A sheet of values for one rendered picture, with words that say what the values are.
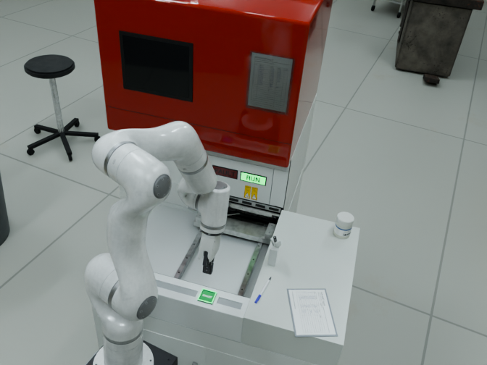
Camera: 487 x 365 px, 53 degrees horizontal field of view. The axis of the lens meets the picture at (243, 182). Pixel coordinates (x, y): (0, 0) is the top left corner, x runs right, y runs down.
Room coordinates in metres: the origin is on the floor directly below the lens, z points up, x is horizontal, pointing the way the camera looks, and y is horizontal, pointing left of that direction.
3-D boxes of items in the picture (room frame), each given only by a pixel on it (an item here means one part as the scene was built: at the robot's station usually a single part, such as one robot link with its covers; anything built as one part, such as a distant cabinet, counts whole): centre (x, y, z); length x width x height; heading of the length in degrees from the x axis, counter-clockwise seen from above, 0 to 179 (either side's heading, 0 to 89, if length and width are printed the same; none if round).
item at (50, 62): (3.55, 1.61, 0.37); 0.61 x 0.58 x 0.73; 157
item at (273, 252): (1.37, -0.14, 1.03); 0.06 x 0.04 x 0.13; 167
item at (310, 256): (1.35, -0.28, 0.89); 0.62 x 0.35 x 0.14; 167
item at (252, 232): (1.66, 0.02, 0.87); 0.36 x 0.08 x 0.03; 77
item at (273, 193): (1.80, 0.21, 1.02); 0.81 x 0.03 x 0.40; 77
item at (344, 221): (1.57, -0.44, 1.01); 0.07 x 0.07 x 0.10
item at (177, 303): (1.20, 0.22, 0.89); 0.55 x 0.09 x 0.14; 77
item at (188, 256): (1.51, 0.20, 0.84); 0.50 x 0.02 x 0.03; 167
